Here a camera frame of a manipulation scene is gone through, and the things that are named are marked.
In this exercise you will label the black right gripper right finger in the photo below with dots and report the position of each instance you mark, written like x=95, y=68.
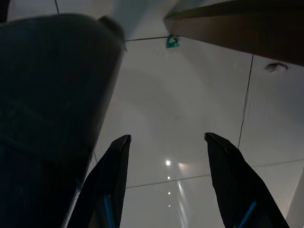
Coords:
x=235, y=187

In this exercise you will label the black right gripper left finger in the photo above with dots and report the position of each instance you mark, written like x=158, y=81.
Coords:
x=107, y=187

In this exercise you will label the dark robot right leg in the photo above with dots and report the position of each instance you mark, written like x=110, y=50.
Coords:
x=47, y=107

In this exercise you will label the dark brown wooden furniture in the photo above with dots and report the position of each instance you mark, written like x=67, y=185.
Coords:
x=237, y=31

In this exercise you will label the green crumpled wrapper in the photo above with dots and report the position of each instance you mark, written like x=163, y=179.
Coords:
x=172, y=42

